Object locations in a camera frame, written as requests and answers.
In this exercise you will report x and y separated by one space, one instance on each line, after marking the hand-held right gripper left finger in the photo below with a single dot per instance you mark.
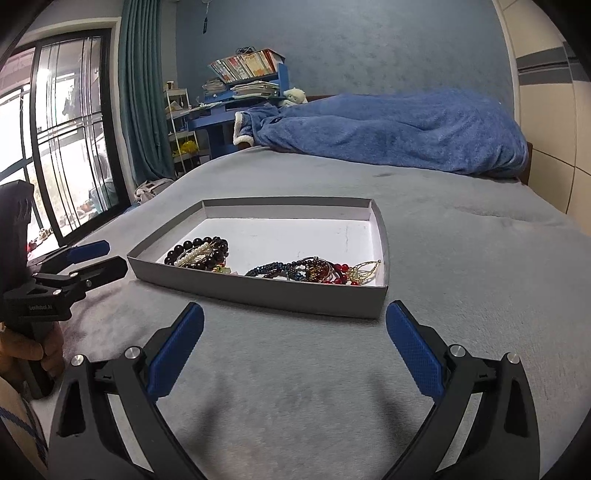
175 350

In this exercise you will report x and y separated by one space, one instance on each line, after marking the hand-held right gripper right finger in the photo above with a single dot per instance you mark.
415 355

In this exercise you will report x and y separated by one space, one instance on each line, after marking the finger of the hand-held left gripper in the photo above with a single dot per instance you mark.
108 270
90 250

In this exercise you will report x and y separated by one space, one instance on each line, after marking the grey cardboard box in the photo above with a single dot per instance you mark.
277 295

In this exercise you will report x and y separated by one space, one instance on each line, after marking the person's left hand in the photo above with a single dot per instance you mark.
53 360

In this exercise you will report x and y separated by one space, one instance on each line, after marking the pale bag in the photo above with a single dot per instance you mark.
150 189

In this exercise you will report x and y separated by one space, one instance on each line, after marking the black framed window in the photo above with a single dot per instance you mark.
69 138

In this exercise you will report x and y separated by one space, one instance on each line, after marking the grey bed cover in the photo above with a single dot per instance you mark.
461 258

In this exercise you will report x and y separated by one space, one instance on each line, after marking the yellow bag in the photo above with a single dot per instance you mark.
187 147

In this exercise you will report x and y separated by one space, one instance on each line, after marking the teal curtain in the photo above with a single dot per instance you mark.
143 92

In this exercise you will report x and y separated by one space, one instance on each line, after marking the blue desk with shelf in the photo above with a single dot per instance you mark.
217 138

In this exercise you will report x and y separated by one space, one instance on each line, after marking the person's plaid trouser leg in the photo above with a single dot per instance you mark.
14 415

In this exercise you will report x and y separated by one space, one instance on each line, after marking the blue fleece blanket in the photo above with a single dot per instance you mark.
392 129

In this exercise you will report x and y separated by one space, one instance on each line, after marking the stack of papers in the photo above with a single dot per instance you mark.
254 87

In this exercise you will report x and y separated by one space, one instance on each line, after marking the row of books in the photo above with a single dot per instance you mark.
244 64

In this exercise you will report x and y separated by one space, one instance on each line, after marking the beige padded headboard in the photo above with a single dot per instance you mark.
545 138

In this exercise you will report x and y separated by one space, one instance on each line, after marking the white plush toy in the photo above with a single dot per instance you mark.
294 96

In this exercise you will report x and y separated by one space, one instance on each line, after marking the brown wooden bed frame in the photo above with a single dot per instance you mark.
527 161

